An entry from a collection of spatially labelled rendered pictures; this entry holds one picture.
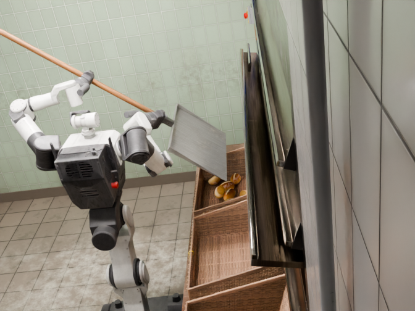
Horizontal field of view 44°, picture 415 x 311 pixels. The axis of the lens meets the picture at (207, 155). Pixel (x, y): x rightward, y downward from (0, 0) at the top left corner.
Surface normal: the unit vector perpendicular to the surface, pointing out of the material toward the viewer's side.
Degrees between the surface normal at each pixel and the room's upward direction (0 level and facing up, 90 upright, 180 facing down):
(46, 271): 0
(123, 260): 74
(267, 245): 11
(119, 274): 60
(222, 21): 90
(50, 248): 0
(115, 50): 90
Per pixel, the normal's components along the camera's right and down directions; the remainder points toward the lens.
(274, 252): 0.03, -0.86
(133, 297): -0.05, 0.25
